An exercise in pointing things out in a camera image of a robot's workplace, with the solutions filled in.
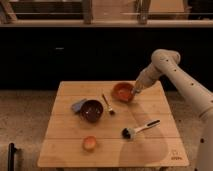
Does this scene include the small wooden spoon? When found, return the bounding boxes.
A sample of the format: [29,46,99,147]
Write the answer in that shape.
[102,94,115,115]

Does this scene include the black chair post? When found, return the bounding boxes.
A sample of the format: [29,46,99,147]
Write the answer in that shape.
[8,143,17,171]

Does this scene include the wooden folding table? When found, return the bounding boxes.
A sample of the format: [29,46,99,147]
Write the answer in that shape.
[38,81,189,168]

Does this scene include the orange clay bowl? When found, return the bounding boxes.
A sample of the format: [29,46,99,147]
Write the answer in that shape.
[111,82,134,103]

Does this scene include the dark brown bowl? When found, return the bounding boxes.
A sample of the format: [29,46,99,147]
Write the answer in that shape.
[80,100,103,123]

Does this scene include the small orange cup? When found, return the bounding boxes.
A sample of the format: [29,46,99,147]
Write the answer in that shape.
[83,136,97,151]

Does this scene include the blue-grey cloth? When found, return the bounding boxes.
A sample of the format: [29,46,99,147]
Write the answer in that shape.
[71,99,86,113]

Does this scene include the black and white brush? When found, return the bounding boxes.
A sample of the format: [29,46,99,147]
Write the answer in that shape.
[121,120,160,139]

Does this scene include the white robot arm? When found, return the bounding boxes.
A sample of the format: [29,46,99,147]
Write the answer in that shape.
[133,49,213,171]

